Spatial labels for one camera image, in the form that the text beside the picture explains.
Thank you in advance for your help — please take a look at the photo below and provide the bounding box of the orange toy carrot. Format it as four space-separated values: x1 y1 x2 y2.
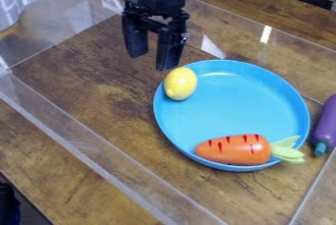
194 134 304 166

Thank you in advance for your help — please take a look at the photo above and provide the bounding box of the blue plastic tray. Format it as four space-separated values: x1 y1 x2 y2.
153 60 309 172

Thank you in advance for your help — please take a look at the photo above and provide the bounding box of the clear acrylic barrier wall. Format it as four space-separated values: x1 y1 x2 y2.
0 0 336 225

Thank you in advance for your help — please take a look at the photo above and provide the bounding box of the purple toy eggplant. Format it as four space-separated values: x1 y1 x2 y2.
313 94 336 156

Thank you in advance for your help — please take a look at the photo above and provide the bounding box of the yellow toy lemon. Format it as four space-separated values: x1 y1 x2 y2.
164 67 198 100

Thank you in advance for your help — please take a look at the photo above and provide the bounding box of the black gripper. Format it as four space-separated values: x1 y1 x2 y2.
122 0 189 71

